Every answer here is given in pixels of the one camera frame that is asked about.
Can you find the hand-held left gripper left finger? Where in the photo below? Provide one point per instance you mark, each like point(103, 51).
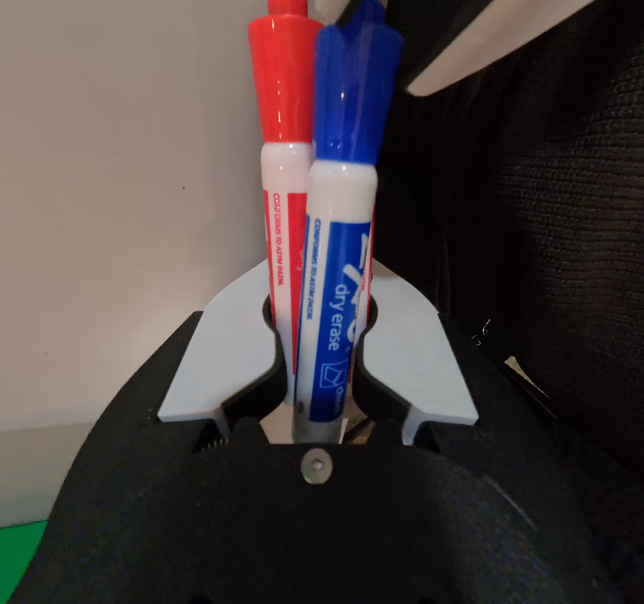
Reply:
point(226, 362)

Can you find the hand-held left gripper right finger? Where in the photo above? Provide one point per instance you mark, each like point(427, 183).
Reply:
point(422, 367)

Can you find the green plastic bin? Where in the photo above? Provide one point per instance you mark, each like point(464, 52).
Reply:
point(20, 564)

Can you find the red dry erase marker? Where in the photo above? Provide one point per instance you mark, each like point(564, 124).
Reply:
point(371, 247)
point(281, 86)

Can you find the blue dry erase marker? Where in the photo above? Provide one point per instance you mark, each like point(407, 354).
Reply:
point(352, 111)

